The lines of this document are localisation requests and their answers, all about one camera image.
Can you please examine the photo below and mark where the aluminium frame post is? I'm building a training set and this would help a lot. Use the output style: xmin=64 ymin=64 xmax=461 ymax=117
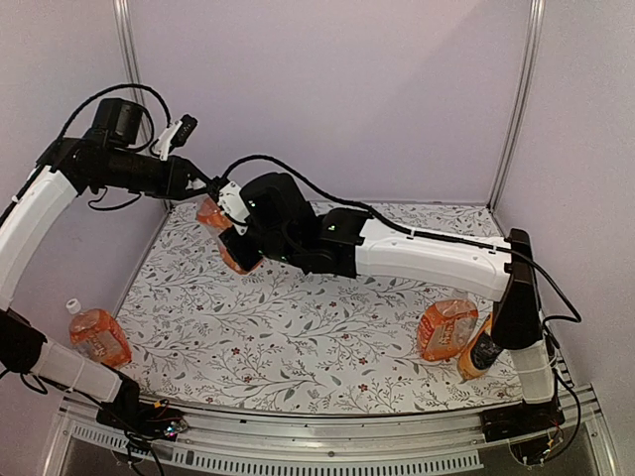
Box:
xmin=112 ymin=0 xmax=141 ymax=83
xmin=487 ymin=0 xmax=546 ymax=212

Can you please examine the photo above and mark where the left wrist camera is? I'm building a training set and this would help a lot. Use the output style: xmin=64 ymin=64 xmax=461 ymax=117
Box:
xmin=149 ymin=114 xmax=198 ymax=161

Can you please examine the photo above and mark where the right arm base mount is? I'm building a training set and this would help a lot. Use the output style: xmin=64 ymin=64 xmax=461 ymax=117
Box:
xmin=479 ymin=400 xmax=565 ymax=466

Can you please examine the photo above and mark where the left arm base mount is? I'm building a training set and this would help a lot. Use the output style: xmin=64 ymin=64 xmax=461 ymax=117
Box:
xmin=96 ymin=380 xmax=189 ymax=441

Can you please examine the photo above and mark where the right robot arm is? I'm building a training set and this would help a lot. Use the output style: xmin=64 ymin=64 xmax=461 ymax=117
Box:
xmin=209 ymin=173 xmax=557 ymax=432

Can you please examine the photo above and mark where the left aluminium frame post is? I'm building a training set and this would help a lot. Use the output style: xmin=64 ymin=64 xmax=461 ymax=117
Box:
xmin=112 ymin=0 xmax=141 ymax=83

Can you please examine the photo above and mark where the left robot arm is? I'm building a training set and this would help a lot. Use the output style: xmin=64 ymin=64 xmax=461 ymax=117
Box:
xmin=1 ymin=87 xmax=210 ymax=430

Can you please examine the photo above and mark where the floral patterned table mat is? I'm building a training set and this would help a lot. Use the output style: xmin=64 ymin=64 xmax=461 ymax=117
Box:
xmin=118 ymin=203 xmax=522 ymax=415

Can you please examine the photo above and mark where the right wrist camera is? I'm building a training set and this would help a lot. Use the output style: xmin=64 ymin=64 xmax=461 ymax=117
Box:
xmin=217 ymin=181 xmax=250 ymax=235

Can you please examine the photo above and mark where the dark label orange bottle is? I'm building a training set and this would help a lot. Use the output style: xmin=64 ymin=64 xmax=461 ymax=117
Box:
xmin=456 ymin=314 xmax=503 ymax=382

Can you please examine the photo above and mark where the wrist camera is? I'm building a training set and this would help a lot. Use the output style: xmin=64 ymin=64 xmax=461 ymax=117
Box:
xmin=217 ymin=181 xmax=250 ymax=235
xmin=149 ymin=114 xmax=198 ymax=161

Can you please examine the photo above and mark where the orange tea bottle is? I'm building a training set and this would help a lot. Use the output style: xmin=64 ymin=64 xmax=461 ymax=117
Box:
xmin=65 ymin=298 xmax=132 ymax=369
xmin=417 ymin=290 xmax=478 ymax=362
xmin=195 ymin=195 xmax=264 ymax=277

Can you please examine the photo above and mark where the aluminium front rail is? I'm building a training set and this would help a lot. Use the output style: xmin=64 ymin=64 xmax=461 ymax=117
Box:
xmin=42 ymin=386 xmax=620 ymax=475

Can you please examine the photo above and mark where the right aluminium frame post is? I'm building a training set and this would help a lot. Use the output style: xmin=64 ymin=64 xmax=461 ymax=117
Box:
xmin=487 ymin=0 xmax=546 ymax=212

